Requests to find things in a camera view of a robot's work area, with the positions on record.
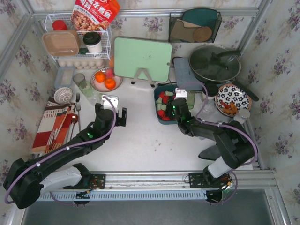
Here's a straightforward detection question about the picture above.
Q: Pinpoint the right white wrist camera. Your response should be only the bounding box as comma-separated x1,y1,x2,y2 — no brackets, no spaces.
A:
175,88,188,99

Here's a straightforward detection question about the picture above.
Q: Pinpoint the black power plug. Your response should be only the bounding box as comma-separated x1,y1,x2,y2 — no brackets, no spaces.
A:
157,82,173,87

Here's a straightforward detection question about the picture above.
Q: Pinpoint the red snack bag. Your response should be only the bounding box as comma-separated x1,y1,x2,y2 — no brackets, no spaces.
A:
71,0,120,31

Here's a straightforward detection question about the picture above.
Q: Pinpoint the green glass cup left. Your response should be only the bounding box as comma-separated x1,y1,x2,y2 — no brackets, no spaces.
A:
79,81,94,98

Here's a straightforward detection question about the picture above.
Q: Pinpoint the green glass cup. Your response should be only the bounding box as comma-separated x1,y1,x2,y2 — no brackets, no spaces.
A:
187,91,195,110
79,81,94,98

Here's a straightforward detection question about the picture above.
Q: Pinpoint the pink peach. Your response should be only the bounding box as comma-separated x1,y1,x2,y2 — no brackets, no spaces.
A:
105,68,114,78

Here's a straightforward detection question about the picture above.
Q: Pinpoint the green glass cup right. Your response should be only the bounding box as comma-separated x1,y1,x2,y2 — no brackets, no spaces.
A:
187,91,195,110

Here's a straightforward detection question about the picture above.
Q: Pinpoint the red capsule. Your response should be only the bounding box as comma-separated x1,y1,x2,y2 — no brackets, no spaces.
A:
162,96,169,105
157,110,170,121
158,92,165,98

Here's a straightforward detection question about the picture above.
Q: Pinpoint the flower pattern plate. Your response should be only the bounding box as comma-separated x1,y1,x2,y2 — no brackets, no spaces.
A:
215,84,252,117

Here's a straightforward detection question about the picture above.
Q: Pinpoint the fruit plate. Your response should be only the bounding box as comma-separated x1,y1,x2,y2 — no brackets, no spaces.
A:
90,67,123,92

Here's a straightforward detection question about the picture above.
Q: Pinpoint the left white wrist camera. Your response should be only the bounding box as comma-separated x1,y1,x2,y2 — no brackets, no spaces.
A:
101,95,119,112

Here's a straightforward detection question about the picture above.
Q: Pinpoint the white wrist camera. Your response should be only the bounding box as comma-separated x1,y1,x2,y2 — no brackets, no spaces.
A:
101,95,119,112
175,88,188,99

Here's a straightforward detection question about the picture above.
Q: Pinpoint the striped red cloth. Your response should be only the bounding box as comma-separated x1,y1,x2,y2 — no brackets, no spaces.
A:
31,98,75,154

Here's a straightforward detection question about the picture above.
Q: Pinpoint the green cutting board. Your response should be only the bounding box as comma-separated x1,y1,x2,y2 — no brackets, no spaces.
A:
113,37,173,82

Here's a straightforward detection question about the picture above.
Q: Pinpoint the clear plastic cup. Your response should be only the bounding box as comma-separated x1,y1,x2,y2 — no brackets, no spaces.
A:
200,99,217,120

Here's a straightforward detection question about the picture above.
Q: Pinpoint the grey fluffy cloth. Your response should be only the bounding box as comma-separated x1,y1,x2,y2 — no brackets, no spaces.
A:
198,145,221,161

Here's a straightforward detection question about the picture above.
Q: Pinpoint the white wire rack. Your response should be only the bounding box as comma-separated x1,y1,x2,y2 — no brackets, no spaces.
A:
44,13,112,60

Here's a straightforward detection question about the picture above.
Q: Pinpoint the silver fork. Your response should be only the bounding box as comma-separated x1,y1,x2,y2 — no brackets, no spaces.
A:
75,92,81,131

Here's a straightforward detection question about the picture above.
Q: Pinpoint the white bottle grey cap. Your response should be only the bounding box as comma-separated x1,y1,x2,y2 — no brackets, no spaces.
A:
233,108,250,124

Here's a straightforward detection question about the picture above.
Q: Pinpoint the clear glass cup left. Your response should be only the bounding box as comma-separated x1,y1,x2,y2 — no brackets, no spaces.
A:
88,93,102,106

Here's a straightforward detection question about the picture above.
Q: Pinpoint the clear storage box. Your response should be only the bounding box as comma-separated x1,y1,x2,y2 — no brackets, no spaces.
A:
54,67,75,89

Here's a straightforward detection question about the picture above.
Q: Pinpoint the white cup black lid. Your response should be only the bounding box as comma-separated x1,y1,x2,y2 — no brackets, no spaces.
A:
83,31,102,54

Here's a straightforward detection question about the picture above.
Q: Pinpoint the teal plastic storage basket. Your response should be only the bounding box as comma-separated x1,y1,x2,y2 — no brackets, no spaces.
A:
154,84,192,125

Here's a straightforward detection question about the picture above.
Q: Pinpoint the green capsule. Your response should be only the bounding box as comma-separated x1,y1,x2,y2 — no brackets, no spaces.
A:
165,91,173,97

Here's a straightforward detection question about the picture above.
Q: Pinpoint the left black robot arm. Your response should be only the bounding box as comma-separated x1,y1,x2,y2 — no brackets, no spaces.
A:
3,104,127,209

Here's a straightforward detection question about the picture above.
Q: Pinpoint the white egg tray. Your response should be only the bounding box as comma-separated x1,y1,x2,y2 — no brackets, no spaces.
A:
58,59,105,70

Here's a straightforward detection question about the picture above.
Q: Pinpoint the white jar black lid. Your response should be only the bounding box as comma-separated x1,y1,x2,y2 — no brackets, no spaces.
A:
202,82,218,97

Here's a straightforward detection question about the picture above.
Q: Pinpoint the cutting board metal stand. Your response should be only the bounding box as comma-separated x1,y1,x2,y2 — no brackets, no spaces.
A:
131,68,155,88

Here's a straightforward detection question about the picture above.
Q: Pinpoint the grey glass cup left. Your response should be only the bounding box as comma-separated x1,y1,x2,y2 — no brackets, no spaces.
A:
73,73,85,87

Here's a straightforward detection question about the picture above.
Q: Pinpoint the orange fruit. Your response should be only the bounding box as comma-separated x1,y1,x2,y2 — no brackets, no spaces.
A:
105,78,116,90
95,71,106,83

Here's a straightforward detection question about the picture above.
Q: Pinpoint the orange fruit left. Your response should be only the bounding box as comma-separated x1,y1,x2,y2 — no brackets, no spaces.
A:
95,71,106,83

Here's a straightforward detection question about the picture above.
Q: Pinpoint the red bottle cap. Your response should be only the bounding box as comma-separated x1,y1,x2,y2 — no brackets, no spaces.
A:
52,20,68,30

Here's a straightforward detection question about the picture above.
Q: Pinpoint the orange fruit right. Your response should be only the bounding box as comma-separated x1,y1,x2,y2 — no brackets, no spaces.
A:
105,78,116,90

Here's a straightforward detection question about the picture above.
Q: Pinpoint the black wok with glass lid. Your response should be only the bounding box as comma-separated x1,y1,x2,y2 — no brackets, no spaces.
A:
188,45,259,102

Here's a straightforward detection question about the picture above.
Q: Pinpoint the white small strainer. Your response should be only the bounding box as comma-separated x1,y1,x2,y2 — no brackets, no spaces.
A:
53,87,73,105

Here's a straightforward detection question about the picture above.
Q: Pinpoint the copper spoon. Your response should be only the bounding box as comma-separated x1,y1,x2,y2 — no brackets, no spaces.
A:
70,114,78,139

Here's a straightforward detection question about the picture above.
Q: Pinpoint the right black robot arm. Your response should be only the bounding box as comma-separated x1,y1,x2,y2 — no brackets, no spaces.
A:
167,98,257,183

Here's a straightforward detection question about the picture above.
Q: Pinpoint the black mesh holder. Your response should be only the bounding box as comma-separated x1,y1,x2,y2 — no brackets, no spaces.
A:
168,7,222,43

